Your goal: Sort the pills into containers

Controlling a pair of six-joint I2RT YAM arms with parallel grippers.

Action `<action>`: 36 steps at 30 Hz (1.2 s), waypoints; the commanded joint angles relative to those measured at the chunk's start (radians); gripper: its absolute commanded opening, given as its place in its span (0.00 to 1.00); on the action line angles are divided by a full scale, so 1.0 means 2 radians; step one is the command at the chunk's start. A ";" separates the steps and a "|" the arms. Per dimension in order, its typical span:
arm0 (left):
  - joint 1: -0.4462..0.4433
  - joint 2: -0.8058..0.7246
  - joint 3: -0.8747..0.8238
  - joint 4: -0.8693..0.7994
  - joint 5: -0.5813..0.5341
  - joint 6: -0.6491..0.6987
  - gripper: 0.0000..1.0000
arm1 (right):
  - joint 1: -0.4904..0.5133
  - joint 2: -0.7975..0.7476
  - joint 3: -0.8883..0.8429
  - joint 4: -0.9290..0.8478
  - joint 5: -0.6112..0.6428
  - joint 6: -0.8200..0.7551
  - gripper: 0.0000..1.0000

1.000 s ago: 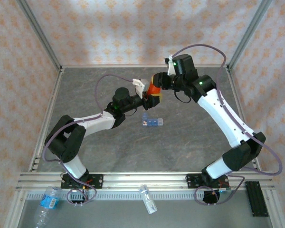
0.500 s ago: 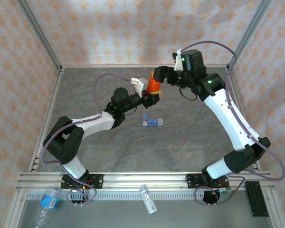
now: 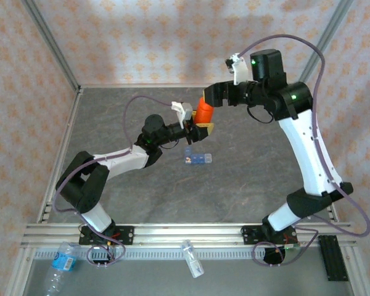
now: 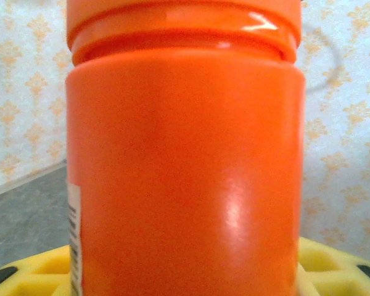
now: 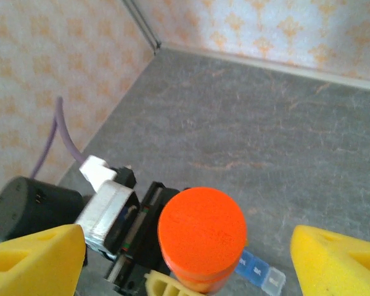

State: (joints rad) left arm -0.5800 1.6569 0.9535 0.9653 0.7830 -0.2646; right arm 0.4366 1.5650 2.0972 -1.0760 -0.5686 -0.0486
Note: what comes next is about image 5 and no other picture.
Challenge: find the orange bottle cap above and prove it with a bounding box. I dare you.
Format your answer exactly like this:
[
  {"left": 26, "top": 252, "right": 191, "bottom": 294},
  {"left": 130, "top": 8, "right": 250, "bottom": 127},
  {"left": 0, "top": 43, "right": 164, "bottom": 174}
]
[{"left": 158, "top": 187, "right": 248, "bottom": 283}]

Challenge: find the blue pill organizer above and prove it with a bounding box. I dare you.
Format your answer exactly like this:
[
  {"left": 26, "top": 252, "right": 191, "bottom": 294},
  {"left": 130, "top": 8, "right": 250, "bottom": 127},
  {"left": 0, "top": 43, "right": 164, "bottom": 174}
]
[{"left": 233, "top": 249, "right": 287, "bottom": 296}]

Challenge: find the orange pill bottle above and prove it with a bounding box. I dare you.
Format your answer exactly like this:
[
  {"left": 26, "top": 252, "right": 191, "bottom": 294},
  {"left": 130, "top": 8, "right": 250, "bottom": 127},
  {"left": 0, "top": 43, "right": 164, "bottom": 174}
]
[{"left": 171, "top": 271, "right": 237, "bottom": 295}]

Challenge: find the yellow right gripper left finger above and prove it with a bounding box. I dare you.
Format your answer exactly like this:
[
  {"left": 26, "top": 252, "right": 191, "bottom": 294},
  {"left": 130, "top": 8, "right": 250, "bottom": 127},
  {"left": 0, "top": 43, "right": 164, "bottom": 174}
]
[{"left": 0, "top": 224, "right": 87, "bottom": 296}]

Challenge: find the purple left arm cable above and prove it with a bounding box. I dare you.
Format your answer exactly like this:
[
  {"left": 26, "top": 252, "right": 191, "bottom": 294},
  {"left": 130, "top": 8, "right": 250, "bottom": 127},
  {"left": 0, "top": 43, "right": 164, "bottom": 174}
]
[{"left": 29, "top": 96, "right": 87, "bottom": 179}]

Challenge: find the aluminium corner post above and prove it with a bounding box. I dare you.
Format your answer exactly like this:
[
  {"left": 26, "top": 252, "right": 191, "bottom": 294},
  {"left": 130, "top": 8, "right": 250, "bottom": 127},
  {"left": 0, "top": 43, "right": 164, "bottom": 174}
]
[{"left": 121, "top": 0, "right": 163, "bottom": 57}]

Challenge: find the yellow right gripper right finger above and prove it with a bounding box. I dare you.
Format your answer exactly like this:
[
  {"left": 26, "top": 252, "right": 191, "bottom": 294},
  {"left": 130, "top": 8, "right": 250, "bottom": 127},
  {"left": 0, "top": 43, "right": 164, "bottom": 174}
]
[{"left": 291, "top": 224, "right": 370, "bottom": 296}]

